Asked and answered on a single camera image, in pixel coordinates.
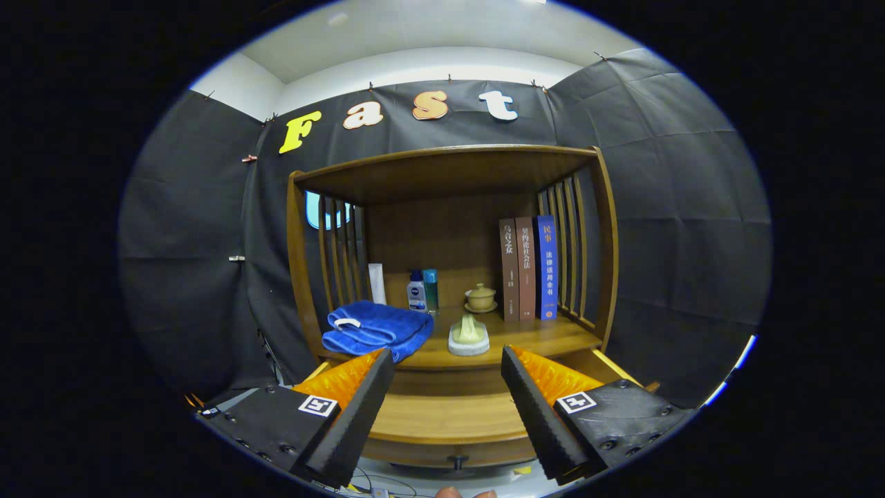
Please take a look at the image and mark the black floor cables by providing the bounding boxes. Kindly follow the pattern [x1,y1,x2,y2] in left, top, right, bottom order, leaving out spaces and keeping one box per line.
[346,467,416,497]

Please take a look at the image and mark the green soap bar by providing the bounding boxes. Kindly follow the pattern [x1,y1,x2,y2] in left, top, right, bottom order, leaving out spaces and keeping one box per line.
[454,313,485,345]

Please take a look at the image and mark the wooden cabinet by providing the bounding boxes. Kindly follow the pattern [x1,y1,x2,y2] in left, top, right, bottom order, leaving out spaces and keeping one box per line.
[286,144,620,378]

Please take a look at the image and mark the white soap dish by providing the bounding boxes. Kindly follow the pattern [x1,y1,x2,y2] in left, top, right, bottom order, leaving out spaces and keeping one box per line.
[448,325,490,357]

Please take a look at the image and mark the beige lidded teacup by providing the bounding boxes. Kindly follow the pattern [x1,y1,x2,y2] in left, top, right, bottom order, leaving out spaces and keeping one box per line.
[464,283,498,314]

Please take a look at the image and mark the blue book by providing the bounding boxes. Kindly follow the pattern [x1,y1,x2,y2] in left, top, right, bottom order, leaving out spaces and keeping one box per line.
[534,214,559,321]

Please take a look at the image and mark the wooden drawer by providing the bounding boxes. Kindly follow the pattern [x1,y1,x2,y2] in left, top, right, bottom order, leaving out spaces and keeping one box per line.
[297,348,661,468]

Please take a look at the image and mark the dark brown book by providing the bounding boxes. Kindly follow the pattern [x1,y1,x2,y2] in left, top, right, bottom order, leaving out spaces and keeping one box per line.
[499,219,520,322]

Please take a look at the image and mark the black electronics box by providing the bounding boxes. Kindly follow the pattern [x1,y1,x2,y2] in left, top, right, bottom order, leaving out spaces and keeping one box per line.
[185,393,222,418]

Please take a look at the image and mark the blue folded towel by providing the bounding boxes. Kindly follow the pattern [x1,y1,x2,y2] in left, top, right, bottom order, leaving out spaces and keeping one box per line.
[322,300,435,363]

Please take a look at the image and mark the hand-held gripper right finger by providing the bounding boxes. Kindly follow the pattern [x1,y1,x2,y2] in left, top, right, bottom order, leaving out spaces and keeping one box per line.
[501,345,696,485]

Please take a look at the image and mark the reddish brown book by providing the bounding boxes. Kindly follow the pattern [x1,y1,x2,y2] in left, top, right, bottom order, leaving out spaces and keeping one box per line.
[516,216,538,322]

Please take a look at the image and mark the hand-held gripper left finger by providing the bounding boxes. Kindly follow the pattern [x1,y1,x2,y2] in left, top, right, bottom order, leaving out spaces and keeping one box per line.
[196,348,395,488]

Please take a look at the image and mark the wooden countertop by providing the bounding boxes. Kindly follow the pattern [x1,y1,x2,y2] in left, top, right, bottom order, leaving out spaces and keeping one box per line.
[317,304,604,371]

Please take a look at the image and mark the black backdrop cloth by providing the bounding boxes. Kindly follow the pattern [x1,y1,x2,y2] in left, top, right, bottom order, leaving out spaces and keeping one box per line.
[118,48,772,409]

